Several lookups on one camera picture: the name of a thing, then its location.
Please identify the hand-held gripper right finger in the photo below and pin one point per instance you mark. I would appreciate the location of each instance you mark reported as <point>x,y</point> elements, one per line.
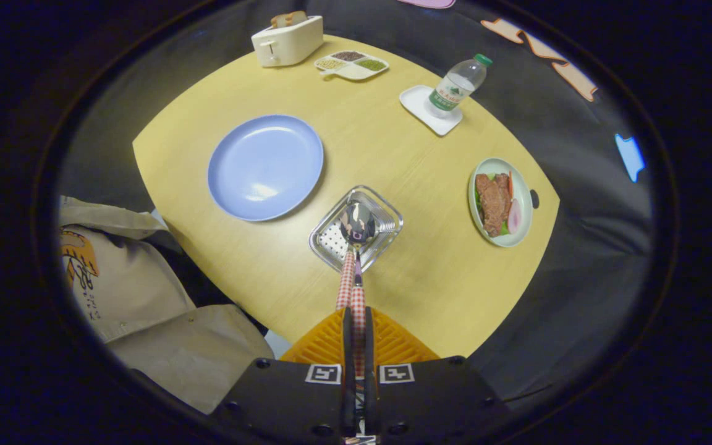
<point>369,371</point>

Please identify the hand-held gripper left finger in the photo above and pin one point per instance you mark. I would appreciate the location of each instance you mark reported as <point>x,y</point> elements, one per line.
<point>348,371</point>

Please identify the green plate with meat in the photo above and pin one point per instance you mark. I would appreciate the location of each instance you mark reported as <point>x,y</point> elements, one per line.
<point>492,204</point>

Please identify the blue round plate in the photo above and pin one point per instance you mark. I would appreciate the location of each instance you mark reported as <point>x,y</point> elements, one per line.
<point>263,161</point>

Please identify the white square coaster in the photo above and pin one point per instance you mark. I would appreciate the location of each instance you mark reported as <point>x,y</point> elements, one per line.
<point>418,102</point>

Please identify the clear water bottle green cap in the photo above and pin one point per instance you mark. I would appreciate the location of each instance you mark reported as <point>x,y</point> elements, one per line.
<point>455,89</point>

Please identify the divided white snack dish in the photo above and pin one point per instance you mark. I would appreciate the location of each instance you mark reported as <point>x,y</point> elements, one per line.
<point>353,71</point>

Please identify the white toaster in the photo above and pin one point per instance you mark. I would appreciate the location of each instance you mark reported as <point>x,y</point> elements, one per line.
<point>291,44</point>

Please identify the toast bread slice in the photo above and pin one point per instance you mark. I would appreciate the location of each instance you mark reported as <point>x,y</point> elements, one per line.
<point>298,17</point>
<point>279,21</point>

